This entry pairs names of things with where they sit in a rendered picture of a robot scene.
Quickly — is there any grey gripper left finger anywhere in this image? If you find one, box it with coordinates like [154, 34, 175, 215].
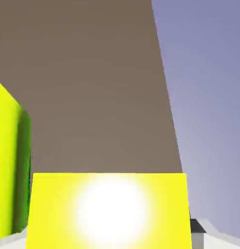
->
[0, 226, 28, 249]

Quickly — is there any small yellow cube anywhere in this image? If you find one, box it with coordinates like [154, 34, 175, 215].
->
[25, 172, 193, 249]

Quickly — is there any small lime green cube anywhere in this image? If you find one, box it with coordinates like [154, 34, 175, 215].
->
[0, 82, 32, 240]

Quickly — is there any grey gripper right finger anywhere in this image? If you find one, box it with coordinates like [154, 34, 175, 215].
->
[189, 218, 240, 249]

